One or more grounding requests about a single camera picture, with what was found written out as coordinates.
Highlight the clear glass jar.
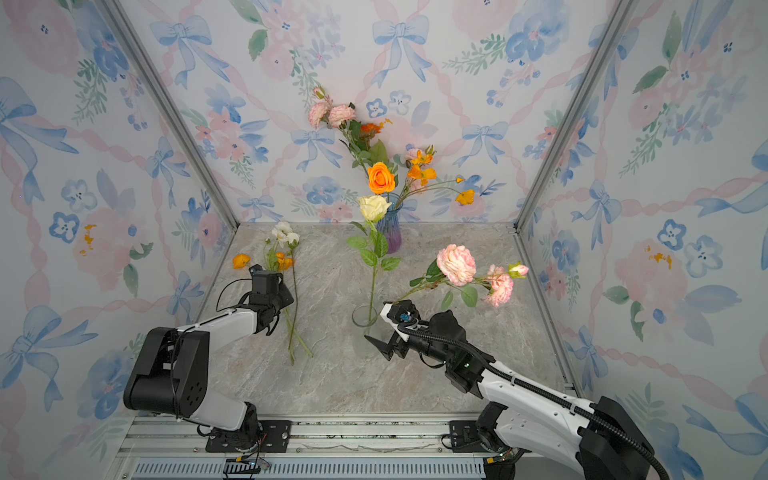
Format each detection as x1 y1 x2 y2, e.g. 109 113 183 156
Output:
351 305 377 359

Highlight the white cream rose stem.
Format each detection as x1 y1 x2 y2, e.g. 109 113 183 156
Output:
264 221 314 366

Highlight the small pink rose stem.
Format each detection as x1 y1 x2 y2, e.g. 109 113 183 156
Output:
397 244 530 310

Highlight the blue purple glass vase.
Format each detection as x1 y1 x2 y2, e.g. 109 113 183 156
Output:
376 198 402 254

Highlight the cream yellow rose stem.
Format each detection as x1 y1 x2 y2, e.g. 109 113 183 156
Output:
347 195 401 327

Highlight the orange poppy stem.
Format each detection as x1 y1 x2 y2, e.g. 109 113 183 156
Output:
398 146 476 207

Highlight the dark orange gerbera stem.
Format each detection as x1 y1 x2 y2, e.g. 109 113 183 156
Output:
359 119 391 167

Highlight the pink rose bunch stem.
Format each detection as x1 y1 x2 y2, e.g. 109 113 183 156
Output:
308 86 370 170

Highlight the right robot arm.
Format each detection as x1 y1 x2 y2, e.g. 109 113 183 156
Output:
368 300 669 479

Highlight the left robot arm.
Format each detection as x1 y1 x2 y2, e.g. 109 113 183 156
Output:
123 265 294 452

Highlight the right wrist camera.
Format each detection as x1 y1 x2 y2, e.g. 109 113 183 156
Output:
379 299 421 341

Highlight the aluminium rail frame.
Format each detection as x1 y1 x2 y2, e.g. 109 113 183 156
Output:
107 412 619 480

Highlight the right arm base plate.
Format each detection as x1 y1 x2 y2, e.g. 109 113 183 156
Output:
442 420 510 455

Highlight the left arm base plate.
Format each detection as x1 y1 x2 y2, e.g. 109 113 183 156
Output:
205 419 293 454

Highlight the left corner aluminium post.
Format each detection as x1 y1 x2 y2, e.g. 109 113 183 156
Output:
95 1 239 230

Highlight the corner aluminium post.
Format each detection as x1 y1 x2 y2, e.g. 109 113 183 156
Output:
514 0 636 235
95 1 239 230

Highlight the right corner aluminium post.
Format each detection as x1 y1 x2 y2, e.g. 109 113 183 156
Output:
514 0 636 235

